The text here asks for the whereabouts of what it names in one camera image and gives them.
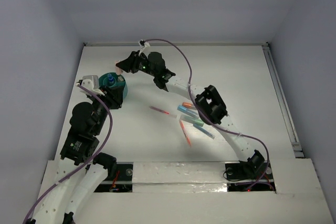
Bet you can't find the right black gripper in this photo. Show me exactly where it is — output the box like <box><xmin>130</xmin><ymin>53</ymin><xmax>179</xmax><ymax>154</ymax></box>
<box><xmin>115</xmin><ymin>50</ymin><xmax>156</xmax><ymax>77</ymax></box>

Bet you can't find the metal side rail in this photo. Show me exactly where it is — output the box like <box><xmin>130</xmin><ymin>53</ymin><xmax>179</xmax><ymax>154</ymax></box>
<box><xmin>262</xmin><ymin>43</ymin><xmax>305</xmax><ymax>158</ymax></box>

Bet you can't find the pink gel pen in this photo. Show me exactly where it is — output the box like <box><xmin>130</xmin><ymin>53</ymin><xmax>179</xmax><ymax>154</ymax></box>
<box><xmin>149</xmin><ymin>106</ymin><xmax>177</xmax><ymax>118</ymax></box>

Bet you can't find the orange red pen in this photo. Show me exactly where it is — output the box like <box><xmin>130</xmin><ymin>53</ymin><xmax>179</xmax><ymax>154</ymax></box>
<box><xmin>179</xmin><ymin>120</ymin><xmax>192</xmax><ymax>147</ymax></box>

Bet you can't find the blue cap spray bottle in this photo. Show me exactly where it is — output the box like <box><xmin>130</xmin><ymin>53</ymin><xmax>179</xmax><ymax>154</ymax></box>
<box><xmin>107</xmin><ymin>73</ymin><xmax>115</xmax><ymax>87</ymax></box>

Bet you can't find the white foil front panel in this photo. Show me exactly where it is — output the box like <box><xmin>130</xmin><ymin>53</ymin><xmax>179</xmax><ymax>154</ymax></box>
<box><xmin>132</xmin><ymin>162</ymin><xmax>228</xmax><ymax>194</ymax></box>

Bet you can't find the green round pen holder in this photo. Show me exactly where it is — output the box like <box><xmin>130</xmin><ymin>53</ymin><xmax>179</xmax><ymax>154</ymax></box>
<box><xmin>99</xmin><ymin>72</ymin><xmax>128</xmax><ymax>99</ymax></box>

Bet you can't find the blue gel pen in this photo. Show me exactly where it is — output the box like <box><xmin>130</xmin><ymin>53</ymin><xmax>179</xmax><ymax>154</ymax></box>
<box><xmin>193</xmin><ymin>124</ymin><xmax>215</xmax><ymax>139</ymax></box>

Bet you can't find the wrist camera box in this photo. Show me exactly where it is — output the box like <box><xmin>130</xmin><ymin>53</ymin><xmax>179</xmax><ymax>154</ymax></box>
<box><xmin>138</xmin><ymin>40</ymin><xmax>150</xmax><ymax>55</ymax></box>
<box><xmin>75</xmin><ymin>75</ymin><xmax>104</xmax><ymax>96</ymax></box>

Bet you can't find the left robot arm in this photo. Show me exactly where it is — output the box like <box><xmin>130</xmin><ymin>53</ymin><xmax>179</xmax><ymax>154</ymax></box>
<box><xmin>23</xmin><ymin>83</ymin><xmax>124</xmax><ymax>223</ymax></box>

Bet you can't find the orange highlighter marker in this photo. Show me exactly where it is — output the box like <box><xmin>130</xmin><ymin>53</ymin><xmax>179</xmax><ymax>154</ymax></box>
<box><xmin>182</xmin><ymin>102</ymin><xmax>196</xmax><ymax>110</ymax></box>

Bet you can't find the pink pencil sharpener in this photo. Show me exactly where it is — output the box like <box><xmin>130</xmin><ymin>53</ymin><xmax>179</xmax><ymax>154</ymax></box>
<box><xmin>115</xmin><ymin>60</ymin><xmax>123</xmax><ymax>75</ymax></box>

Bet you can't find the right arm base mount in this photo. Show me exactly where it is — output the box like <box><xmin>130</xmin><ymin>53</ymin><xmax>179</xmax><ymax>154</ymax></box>
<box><xmin>223</xmin><ymin>162</ymin><xmax>276</xmax><ymax>192</ymax></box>

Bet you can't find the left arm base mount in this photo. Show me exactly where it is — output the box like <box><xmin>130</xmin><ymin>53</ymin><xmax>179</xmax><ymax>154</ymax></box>
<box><xmin>94</xmin><ymin>163</ymin><xmax>133</xmax><ymax>193</ymax></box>

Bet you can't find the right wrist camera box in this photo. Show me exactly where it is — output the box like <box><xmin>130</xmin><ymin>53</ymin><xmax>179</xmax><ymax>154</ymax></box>
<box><xmin>138</xmin><ymin>40</ymin><xmax>150</xmax><ymax>55</ymax></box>

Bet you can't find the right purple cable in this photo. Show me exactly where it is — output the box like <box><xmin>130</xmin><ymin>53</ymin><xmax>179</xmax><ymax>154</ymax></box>
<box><xmin>143</xmin><ymin>39</ymin><xmax>270</xmax><ymax>192</ymax></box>

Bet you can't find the green highlighter marker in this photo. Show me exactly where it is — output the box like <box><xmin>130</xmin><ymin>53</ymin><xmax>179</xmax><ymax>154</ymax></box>
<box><xmin>180</xmin><ymin>114</ymin><xmax>204</xmax><ymax>127</ymax></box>

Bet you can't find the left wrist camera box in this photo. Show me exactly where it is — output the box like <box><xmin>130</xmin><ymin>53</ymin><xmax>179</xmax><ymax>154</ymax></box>
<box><xmin>75</xmin><ymin>75</ymin><xmax>104</xmax><ymax>96</ymax></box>

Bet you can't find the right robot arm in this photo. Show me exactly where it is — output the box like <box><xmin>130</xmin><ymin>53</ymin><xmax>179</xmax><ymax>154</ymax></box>
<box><xmin>115</xmin><ymin>51</ymin><xmax>269</xmax><ymax>181</ymax></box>

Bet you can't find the blue highlighter marker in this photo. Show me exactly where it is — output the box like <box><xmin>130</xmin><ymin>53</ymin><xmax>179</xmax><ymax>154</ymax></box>
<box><xmin>177</xmin><ymin>105</ymin><xmax>199</xmax><ymax>119</ymax></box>

